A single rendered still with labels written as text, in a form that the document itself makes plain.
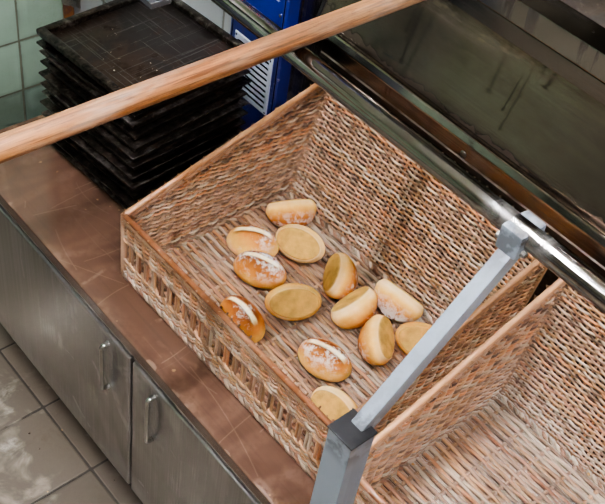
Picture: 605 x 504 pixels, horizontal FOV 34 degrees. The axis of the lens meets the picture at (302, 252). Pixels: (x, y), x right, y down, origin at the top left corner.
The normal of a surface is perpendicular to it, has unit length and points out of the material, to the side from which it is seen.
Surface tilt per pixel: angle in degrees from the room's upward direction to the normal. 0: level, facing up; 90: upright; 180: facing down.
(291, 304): 53
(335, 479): 90
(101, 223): 0
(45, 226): 0
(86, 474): 0
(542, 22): 90
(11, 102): 90
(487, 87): 70
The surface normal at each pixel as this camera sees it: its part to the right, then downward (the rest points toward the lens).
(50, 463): 0.13, -0.70
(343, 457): -0.75, 0.39
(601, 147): -0.66, 0.13
